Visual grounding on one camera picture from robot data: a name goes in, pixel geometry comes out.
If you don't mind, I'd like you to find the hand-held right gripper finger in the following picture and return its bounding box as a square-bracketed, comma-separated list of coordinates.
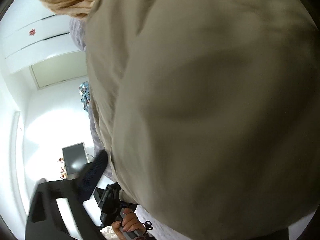
[25, 149, 109, 240]

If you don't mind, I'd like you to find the khaki puffer jacket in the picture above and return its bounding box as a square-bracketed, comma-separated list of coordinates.
[84, 0, 320, 240]

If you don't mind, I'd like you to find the person's left hand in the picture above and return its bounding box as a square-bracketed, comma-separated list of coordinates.
[112, 207, 147, 240]

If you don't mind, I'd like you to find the white framed monitor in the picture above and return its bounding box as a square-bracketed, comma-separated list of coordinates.
[62, 142, 88, 176]

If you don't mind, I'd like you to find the blue patterned cloth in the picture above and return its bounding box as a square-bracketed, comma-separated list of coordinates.
[79, 81, 91, 111]

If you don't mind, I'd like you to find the white door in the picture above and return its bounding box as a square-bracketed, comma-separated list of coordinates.
[29, 51, 90, 90]

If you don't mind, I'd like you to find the purple quilted bedspread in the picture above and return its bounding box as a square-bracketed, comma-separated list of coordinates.
[69, 17, 160, 240]

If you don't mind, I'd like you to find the white wardrobe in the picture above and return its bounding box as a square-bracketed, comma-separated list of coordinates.
[0, 0, 87, 75]

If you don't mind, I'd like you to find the orange wall decoration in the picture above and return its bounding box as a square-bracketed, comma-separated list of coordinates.
[57, 157, 68, 179]

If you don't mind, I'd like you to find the black cord loop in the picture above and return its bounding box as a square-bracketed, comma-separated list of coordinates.
[139, 220, 153, 237]

